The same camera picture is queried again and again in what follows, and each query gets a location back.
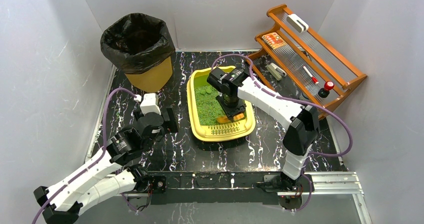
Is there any orange litter scoop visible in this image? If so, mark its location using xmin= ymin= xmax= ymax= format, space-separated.
xmin=216 ymin=113 xmax=245 ymax=124

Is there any yellow litter box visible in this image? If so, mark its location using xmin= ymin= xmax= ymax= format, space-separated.
xmin=186 ymin=68 xmax=256 ymax=142

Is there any yellow trash bin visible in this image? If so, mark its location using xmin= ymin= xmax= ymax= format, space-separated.
xmin=125 ymin=57 xmax=173 ymax=93

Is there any black trash bag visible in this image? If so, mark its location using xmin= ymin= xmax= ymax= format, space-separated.
xmin=100 ymin=13 xmax=176 ymax=74

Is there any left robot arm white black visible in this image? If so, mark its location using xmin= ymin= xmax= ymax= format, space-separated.
xmin=33 ymin=107 xmax=179 ymax=224

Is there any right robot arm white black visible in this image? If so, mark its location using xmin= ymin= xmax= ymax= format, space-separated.
xmin=206 ymin=68 xmax=320 ymax=191

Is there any green cat litter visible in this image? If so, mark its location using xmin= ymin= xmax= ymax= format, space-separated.
xmin=194 ymin=85 xmax=225 ymax=126

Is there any grey white stapler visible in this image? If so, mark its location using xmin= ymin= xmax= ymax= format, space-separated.
xmin=266 ymin=63 xmax=287 ymax=81

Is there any orange card packet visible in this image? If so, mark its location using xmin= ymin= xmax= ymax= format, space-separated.
xmin=261 ymin=32 xmax=287 ymax=49

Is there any wooden shelf rack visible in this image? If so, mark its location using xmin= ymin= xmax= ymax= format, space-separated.
xmin=249 ymin=4 xmax=367 ymax=111

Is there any red capped marker on shelf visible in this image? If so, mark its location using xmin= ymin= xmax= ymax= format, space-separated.
xmin=302 ymin=66 xmax=319 ymax=85

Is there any red black stamp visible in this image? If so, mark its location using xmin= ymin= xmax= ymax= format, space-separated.
xmin=318 ymin=81 xmax=335 ymax=98

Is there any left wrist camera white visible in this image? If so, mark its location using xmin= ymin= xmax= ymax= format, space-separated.
xmin=133 ymin=93 xmax=162 ymax=115

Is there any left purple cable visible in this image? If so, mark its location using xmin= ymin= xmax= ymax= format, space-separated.
xmin=31 ymin=87 xmax=140 ymax=224

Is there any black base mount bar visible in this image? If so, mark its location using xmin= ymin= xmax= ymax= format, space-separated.
xmin=119 ymin=171 xmax=316 ymax=213

